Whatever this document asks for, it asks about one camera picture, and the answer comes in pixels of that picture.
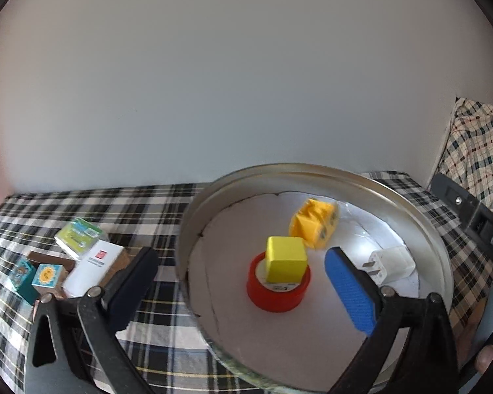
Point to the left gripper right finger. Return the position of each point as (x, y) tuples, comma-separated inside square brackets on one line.
[(356, 290)]

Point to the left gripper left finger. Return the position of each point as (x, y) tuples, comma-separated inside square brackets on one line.
[(126, 289)]

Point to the white power adapter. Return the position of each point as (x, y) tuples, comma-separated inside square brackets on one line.
[(389, 265)]

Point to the yellow cube block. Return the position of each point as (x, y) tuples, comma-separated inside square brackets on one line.
[(285, 260)]

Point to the red tape roll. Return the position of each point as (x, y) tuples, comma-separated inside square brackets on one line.
[(275, 298)]

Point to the yellow studded toy brick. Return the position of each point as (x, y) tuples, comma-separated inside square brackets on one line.
[(315, 222)]

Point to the brown wooden comb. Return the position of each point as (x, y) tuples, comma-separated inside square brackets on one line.
[(38, 258)]

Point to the right hand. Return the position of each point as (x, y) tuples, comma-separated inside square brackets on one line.
[(484, 359)]

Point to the white cardboard box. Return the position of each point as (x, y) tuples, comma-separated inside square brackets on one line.
[(96, 268)]

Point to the green label plastic case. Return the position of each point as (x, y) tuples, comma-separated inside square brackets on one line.
[(78, 236)]

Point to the sun picture toy block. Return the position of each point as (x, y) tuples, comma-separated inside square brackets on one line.
[(49, 279)]

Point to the beige plaid cloth cover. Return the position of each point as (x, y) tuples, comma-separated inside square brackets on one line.
[(467, 157)]

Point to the round blue cookie tin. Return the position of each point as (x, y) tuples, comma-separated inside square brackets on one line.
[(227, 225)]

